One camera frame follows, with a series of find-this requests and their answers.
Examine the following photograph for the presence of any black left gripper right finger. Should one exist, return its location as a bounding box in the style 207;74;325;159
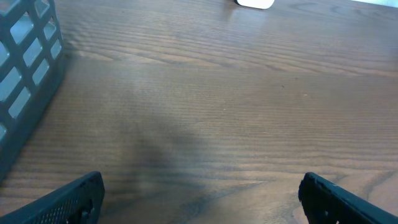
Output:
298;172;397;224

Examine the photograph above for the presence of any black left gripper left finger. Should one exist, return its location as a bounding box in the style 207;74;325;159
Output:
1;171;105;224

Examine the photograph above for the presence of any white barcode scanner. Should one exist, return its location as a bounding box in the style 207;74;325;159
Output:
236;0;275;9

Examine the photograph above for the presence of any grey plastic lattice basket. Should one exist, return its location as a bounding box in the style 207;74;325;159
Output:
1;0;65;179

